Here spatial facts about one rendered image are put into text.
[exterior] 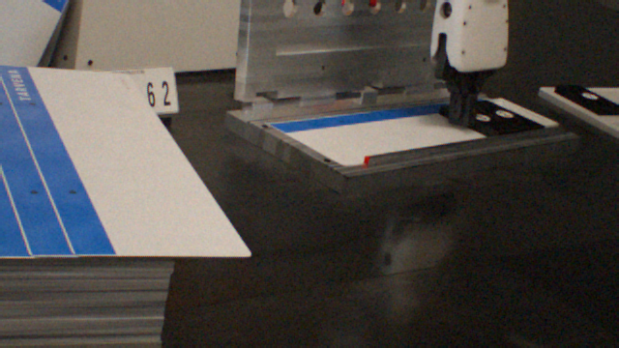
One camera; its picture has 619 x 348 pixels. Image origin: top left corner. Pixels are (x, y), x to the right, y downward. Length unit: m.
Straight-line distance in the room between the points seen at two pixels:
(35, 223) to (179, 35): 0.72
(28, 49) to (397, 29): 0.47
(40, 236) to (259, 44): 0.60
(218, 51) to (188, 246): 0.76
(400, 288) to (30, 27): 0.59
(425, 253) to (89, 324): 0.44
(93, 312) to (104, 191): 0.12
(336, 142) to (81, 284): 0.60
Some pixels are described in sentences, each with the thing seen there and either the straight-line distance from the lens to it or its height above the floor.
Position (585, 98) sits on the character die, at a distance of 1.83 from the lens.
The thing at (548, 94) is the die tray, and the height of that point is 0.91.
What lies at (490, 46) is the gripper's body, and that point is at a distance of 1.52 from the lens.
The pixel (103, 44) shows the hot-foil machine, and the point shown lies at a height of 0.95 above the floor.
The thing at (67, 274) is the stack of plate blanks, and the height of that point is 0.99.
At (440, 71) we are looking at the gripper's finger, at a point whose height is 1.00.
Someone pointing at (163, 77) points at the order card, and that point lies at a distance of 1.41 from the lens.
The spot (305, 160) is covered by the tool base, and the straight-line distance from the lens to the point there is 1.33.
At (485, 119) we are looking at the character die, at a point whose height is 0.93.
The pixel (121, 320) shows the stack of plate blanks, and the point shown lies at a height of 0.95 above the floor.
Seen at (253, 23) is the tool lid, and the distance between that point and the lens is 1.39.
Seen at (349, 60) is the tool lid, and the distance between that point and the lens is 1.51.
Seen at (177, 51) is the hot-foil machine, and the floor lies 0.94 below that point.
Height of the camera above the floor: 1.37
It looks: 21 degrees down
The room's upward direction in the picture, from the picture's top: 12 degrees clockwise
